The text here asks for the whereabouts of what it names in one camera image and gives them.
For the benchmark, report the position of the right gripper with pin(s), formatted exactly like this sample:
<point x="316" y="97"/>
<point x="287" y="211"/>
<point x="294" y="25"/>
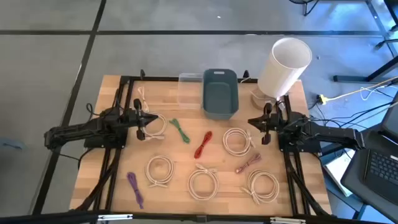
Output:
<point x="270" y="122"/>

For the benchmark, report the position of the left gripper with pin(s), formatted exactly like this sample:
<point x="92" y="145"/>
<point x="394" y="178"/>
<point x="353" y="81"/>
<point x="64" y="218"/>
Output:
<point x="139" y="119"/>

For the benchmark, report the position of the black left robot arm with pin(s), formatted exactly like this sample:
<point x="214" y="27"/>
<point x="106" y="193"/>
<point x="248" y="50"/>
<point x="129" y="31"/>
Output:
<point x="77" y="130"/>

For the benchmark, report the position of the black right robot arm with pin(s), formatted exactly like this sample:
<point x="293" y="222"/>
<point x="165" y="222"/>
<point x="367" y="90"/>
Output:
<point x="326" y="132"/>

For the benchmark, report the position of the black clamp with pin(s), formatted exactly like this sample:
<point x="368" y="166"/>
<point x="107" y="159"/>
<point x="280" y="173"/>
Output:
<point x="246" y="74"/>
<point x="142" y="74"/>

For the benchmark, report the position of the teal plastic bin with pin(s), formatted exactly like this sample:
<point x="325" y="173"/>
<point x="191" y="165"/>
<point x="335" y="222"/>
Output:
<point x="219" y="99"/>

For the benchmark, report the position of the clear plastic bin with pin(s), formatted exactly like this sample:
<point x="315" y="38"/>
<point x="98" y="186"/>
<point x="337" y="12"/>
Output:
<point x="189" y="93"/>

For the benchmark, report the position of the white lamp with wooden base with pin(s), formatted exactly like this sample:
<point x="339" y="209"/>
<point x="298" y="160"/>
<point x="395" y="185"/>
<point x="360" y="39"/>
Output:
<point x="283" y="68"/>

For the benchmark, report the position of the dark grey laptop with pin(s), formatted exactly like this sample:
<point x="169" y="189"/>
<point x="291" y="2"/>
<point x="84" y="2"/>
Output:
<point x="382" y="168"/>

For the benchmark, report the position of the black monitor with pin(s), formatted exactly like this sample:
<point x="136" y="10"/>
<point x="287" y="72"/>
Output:
<point x="391" y="124"/>

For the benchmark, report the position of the black aluminium extrusion frame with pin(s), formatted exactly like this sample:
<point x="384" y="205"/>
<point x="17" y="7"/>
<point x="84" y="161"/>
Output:
<point x="155" y="78"/>

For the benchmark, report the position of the black desk frame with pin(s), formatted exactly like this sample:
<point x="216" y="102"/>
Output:
<point x="390" y="9"/>
<point x="351" y="78"/>

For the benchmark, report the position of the silver metal bracket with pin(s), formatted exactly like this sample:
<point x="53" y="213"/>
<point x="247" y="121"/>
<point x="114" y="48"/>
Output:
<point x="115" y="217"/>
<point x="287" y="221"/>

